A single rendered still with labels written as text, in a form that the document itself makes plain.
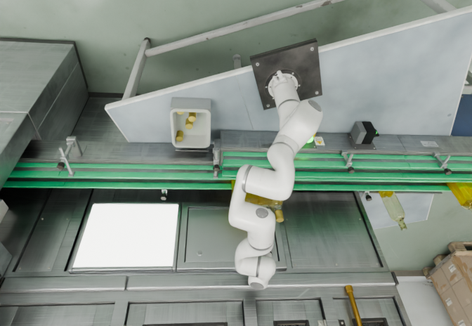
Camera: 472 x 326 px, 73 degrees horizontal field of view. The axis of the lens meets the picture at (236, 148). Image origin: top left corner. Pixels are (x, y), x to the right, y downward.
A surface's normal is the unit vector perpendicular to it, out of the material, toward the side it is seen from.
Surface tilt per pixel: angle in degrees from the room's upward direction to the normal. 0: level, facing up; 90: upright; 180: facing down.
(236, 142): 90
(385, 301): 90
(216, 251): 90
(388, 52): 0
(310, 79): 2
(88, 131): 90
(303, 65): 2
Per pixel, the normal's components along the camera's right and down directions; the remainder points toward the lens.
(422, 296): 0.07, -0.71
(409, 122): 0.05, 0.70
